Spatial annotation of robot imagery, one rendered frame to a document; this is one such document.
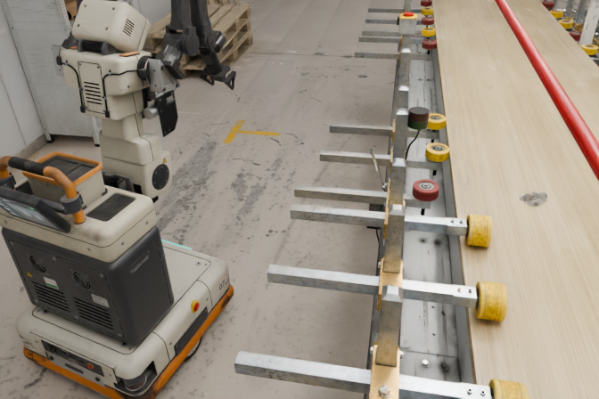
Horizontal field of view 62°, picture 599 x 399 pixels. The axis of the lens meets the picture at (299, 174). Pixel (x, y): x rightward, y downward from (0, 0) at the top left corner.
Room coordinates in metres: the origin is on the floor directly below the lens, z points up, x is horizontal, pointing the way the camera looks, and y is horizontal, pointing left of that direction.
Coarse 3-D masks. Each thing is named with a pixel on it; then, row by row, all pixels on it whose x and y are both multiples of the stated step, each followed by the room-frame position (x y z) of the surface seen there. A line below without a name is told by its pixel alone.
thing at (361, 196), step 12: (300, 192) 1.35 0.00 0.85; (312, 192) 1.35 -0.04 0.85; (324, 192) 1.34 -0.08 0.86; (336, 192) 1.33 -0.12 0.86; (348, 192) 1.33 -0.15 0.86; (360, 192) 1.33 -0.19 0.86; (372, 192) 1.32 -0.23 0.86; (384, 192) 1.32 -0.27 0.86; (408, 204) 1.28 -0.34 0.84; (420, 204) 1.27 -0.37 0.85
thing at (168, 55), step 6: (162, 48) 1.69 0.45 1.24; (168, 48) 1.67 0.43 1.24; (174, 48) 1.67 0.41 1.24; (162, 54) 1.65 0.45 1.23; (168, 54) 1.65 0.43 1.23; (174, 54) 1.66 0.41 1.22; (180, 54) 1.69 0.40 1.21; (144, 60) 1.65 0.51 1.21; (162, 60) 1.62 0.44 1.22; (168, 60) 1.63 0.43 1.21; (174, 60) 1.64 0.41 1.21; (168, 66) 1.60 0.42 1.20; (174, 66) 1.61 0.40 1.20; (174, 72) 1.62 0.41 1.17; (180, 72) 1.63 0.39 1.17; (180, 78) 1.64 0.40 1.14
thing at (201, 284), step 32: (192, 256) 1.72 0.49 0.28; (192, 288) 1.52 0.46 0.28; (224, 288) 1.63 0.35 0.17; (32, 320) 1.37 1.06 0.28; (64, 320) 1.37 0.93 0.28; (160, 320) 1.35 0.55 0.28; (192, 320) 1.42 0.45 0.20; (32, 352) 1.36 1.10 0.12; (96, 352) 1.22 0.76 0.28; (128, 352) 1.21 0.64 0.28; (160, 352) 1.25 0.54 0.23; (96, 384) 1.20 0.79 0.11; (128, 384) 1.12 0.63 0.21; (160, 384) 1.20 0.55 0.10
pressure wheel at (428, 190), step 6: (420, 180) 1.32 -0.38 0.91; (426, 180) 1.31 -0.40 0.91; (414, 186) 1.28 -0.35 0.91; (420, 186) 1.28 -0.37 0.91; (426, 186) 1.28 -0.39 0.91; (432, 186) 1.28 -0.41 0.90; (438, 186) 1.28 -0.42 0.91; (414, 192) 1.27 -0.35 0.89; (420, 192) 1.25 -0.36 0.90; (426, 192) 1.25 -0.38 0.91; (432, 192) 1.25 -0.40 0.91; (438, 192) 1.26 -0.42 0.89; (420, 198) 1.25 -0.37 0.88; (426, 198) 1.25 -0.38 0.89; (432, 198) 1.25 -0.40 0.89
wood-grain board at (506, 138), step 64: (448, 0) 3.72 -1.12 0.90; (512, 0) 3.66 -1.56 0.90; (448, 64) 2.38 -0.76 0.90; (512, 64) 2.35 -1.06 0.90; (576, 64) 2.32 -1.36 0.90; (448, 128) 1.68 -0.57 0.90; (512, 128) 1.66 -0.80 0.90; (512, 192) 1.24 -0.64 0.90; (576, 192) 1.23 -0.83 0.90; (512, 256) 0.95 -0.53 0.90; (576, 256) 0.95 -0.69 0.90; (512, 320) 0.75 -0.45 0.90; (576, 320) 0.75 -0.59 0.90; (576, 384) 0.59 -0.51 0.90
